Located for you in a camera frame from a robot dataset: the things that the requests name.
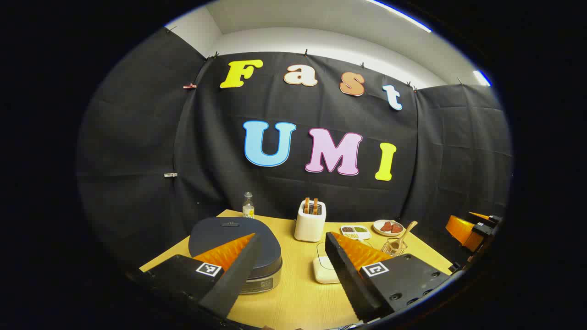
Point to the white divided bean dish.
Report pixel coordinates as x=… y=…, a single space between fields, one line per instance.
x=355 y=232

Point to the round white plate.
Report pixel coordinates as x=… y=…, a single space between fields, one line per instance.
x=378 y=229

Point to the white toaster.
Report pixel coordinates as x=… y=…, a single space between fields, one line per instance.
x=309 y=227

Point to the red meat slice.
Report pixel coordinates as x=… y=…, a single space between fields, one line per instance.
x=386 y=227
x=396 y=228

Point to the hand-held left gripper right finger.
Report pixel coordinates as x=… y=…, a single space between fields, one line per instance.
x=343 y=270

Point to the wooden spoon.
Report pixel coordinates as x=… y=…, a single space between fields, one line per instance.
x=403 y=236

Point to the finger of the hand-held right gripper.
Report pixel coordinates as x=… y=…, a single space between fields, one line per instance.
x=461 y=231
x=481 y=215

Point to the black backdrop cloth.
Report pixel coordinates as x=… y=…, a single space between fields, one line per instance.
x=137 y=137

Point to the dark grey rice cooker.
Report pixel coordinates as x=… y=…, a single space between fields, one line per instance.
x=220 y=233

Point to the small clear glass bottle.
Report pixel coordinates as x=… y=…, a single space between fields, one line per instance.
x=248 y=208

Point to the ceiling light strip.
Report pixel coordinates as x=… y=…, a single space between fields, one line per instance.
x=481 y=78
x=403 y=16

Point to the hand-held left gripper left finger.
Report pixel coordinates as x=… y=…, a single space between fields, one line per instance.
x=238 y=268

